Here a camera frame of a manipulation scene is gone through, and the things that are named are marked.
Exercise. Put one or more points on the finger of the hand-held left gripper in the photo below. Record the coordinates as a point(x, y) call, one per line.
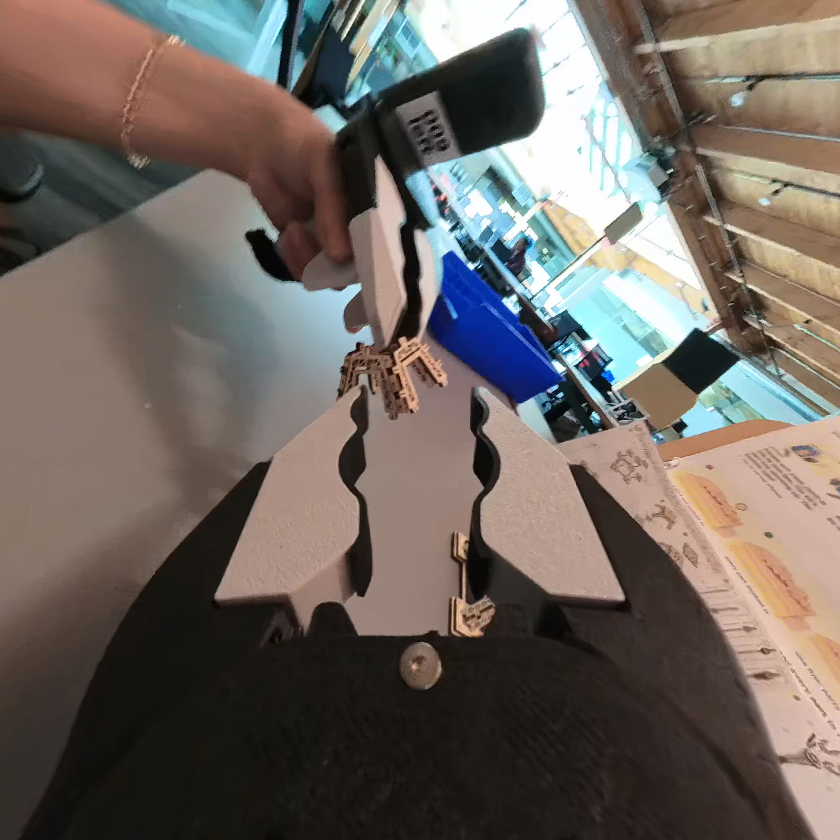
point(380, 262)
point(426, 275)

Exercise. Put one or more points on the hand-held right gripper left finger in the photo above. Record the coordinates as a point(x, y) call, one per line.
point(295, 525)

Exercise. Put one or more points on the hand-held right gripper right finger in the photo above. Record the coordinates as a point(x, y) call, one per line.
point(538, 525)

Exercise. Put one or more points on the small wooden lattice assembly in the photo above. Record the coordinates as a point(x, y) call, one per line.
point(394, 374)

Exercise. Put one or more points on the wooden lattice piece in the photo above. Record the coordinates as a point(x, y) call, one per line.
point(469, 613)

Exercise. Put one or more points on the grey desk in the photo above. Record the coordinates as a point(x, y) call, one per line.
point(131, 394)

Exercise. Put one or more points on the person's left hand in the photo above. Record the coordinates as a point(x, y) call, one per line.
point(302, 184)

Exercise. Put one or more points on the blue plastic bin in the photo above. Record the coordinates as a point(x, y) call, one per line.
point(499, 341)

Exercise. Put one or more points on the diagram instruction sheet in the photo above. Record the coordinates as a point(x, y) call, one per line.
point(630, 472)

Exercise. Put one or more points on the beige rounded panel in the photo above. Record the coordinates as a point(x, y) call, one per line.
point(656, 394)

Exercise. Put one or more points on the black high-back chair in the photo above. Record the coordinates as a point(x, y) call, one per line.
point(290, 39)

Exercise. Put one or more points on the brown cardboard board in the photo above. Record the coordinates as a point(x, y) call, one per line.
point(722, 436)

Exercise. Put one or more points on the black rectangular panel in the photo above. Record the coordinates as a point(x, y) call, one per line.
point(702, 358)

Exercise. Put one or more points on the colour illustrated instruction sheet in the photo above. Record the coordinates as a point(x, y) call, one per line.
point(774, 525)

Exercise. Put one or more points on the black chair armrest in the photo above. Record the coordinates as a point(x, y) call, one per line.
point(19, 180)

